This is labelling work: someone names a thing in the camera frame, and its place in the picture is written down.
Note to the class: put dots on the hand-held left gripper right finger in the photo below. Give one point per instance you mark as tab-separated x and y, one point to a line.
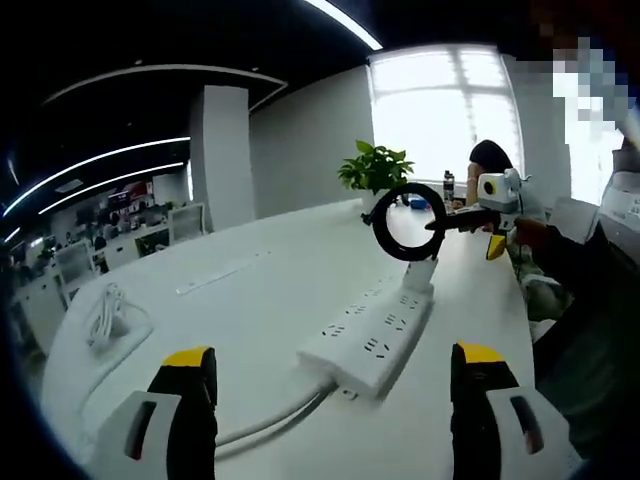
475	425

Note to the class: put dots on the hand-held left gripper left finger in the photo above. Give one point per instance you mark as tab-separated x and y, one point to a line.
190	425

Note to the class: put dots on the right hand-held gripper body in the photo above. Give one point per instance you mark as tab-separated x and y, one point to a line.
505	195

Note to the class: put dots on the white charger block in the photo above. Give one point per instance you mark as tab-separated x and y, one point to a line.
417	275

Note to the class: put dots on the white power strip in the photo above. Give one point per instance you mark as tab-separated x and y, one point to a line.
365	345

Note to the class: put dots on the white desk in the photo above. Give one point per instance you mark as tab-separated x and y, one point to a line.
250	325

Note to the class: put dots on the long ceiling light strip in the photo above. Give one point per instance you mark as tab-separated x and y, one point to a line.
100	160
90	190
350	22

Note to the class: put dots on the person's right hand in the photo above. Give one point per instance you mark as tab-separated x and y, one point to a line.
532	232

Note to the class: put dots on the dark water bottle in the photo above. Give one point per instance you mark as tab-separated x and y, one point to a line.
448	186

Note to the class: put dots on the blue box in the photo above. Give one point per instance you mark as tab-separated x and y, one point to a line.
419	204

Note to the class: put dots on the grey white office chair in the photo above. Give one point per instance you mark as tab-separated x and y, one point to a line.
545	300

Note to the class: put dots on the narrow bright window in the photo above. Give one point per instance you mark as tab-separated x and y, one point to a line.
592	170

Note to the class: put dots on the large bright window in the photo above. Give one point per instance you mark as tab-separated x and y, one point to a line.
440	115

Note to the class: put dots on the green potted plant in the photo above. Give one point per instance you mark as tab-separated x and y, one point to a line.
375	165

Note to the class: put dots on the white chest-worn device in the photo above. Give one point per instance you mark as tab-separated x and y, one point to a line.
622	200

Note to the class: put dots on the person's dark clothing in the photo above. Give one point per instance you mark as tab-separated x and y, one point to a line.
600	375

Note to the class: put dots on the white office cabinets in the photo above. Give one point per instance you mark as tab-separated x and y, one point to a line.
137	247

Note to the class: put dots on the white mesh office chair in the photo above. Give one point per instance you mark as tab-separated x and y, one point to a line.
187	222
75	267

